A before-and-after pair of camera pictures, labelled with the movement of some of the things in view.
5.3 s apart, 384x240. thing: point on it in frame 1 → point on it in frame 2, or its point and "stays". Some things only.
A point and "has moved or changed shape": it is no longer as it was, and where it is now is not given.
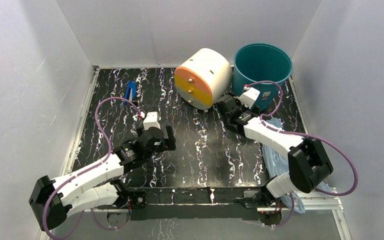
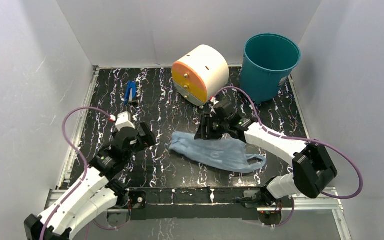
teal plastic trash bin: x=260 y=62 has moved or changed shape
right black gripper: x=238 y=103 → x=206 y=120
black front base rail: x=191 y=203 stays
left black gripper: x=168 y=144 → x=148 y=140
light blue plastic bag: x=277 y=163 → x=227 y=154
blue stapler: x=130 y=93 stays
